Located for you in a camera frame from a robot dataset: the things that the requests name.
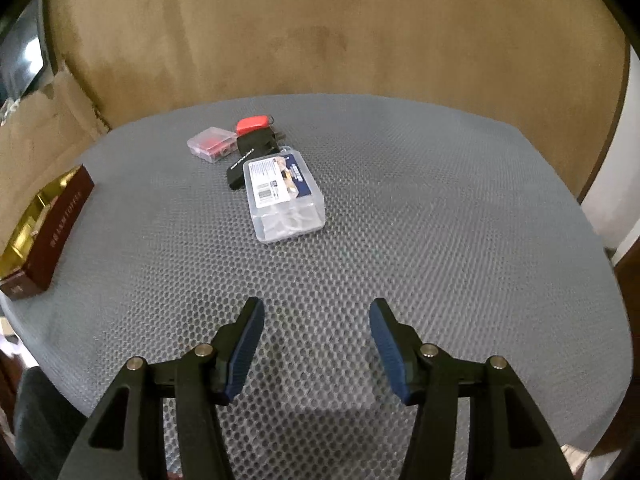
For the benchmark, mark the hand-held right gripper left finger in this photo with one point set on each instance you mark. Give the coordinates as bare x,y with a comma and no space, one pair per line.
245,340

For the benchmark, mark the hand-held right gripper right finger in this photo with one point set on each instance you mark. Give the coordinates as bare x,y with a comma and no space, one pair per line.
387,340

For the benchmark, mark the clear plastic box blue label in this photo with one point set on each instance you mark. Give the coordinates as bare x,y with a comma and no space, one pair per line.
282,195

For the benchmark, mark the small clear box red contents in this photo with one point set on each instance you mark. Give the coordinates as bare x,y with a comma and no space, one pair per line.
211,144

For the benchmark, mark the dark red tin box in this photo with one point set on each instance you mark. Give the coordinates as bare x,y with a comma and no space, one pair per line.
55,230

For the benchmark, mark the grey honeycomb mat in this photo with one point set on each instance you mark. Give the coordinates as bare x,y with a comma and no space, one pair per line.
400,220

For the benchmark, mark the black charger plug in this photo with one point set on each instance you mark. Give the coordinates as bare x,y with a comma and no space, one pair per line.
252,147

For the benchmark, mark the small red plastic case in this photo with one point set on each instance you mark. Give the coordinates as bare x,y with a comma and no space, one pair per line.
252,124

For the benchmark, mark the person's left leg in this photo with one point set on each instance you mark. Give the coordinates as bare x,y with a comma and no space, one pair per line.
45,425

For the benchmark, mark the brown cardboard sheet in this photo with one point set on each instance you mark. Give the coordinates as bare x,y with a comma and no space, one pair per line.
45,130

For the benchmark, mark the brown suede panel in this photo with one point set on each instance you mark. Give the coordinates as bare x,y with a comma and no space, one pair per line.
325,30

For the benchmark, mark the dark framed screen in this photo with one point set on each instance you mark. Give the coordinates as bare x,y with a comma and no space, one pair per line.
20,55

